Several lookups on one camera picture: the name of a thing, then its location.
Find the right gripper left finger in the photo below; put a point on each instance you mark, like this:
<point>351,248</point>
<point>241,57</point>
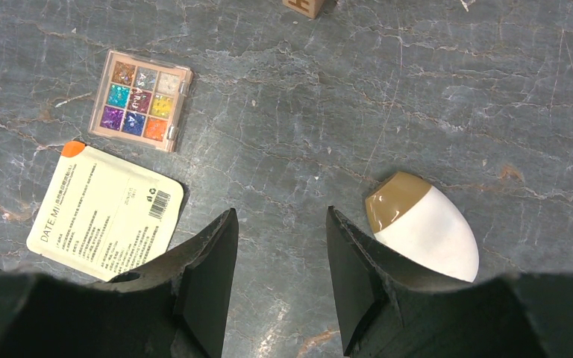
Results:
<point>175,305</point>

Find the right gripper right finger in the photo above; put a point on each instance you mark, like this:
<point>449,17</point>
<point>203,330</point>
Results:
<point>359,290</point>

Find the colourful eyeshadow palette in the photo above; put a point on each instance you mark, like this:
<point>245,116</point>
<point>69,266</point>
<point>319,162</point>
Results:
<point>140,100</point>

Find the white gold oval case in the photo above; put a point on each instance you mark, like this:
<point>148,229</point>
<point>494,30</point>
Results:
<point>415,219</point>

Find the white paper sachet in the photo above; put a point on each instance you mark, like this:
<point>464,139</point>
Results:
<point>103,215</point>

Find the small wooden cube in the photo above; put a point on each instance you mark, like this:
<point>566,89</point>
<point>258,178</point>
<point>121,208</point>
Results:
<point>309,8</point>

